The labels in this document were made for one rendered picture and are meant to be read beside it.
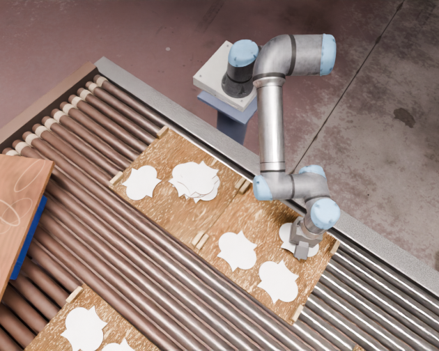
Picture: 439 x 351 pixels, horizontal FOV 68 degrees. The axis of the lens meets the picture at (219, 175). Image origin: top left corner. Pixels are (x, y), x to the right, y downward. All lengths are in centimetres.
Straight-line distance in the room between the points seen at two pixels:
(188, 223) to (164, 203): 12
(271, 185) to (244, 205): 32
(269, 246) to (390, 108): 209
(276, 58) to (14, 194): 96
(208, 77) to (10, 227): 100
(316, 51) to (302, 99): 181
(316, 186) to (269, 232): 32
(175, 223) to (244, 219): 25
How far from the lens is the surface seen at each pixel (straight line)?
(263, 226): 122
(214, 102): 156
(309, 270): 122
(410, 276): 139
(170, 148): 134
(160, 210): 123
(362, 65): 327
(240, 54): 138
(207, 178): 122
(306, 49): 101
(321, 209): 93
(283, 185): 95
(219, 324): 117
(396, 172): 273
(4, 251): 124
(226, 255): 117
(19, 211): 127
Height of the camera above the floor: 209
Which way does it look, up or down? 64 degrees down
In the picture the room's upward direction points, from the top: 6 degrees clockwise
